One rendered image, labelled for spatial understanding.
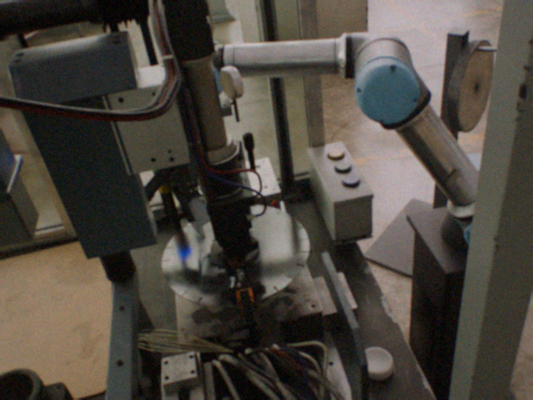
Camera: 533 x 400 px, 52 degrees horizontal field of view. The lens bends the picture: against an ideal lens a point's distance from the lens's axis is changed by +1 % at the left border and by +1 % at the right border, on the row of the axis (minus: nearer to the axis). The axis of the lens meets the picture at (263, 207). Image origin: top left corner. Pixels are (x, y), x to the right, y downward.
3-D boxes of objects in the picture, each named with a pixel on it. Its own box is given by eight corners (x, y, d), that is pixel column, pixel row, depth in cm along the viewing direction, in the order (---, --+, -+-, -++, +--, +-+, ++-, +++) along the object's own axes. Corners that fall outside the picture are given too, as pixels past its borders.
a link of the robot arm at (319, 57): (408, 17, 118) (188, 29, 125) (414, 36, 109) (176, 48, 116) (405, 67, 125) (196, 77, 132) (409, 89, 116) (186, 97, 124)
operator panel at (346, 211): (310, 188, 170) (306, 147, 161) (344, 182, 171) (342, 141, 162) (336, 246, 148) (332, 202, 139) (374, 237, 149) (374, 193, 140)
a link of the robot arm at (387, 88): (517, 202, 131) (392, 24, 108) (535, 244, 119) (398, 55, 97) (470, 224, 137) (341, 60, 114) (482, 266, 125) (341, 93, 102)
